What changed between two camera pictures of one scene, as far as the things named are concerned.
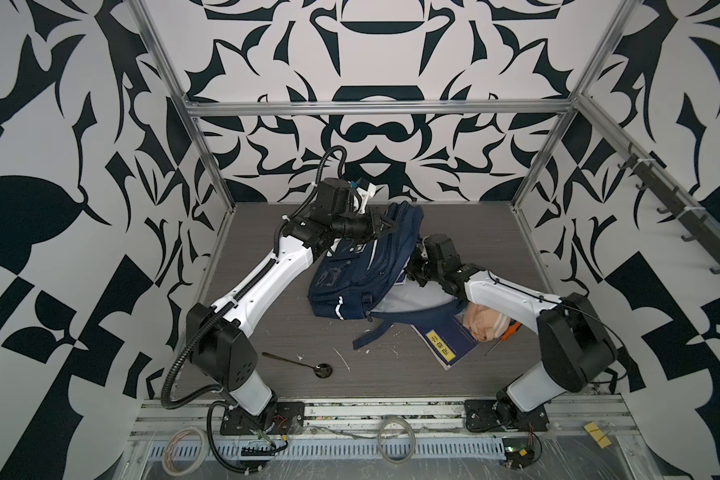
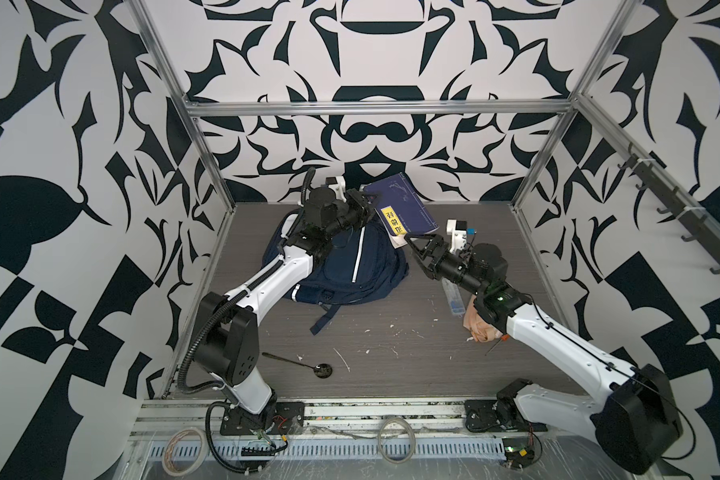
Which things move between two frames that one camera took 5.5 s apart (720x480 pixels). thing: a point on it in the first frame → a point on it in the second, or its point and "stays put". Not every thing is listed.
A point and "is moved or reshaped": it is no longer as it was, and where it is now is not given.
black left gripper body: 357,227 → 352,213
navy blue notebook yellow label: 447,337 → 399,210
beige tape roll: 168,450 stays put
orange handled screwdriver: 513,326 stays put
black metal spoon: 322,370 stays put
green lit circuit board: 520,451 stays put
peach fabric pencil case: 484,324 stays put
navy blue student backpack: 365,281 is moved or reshaped
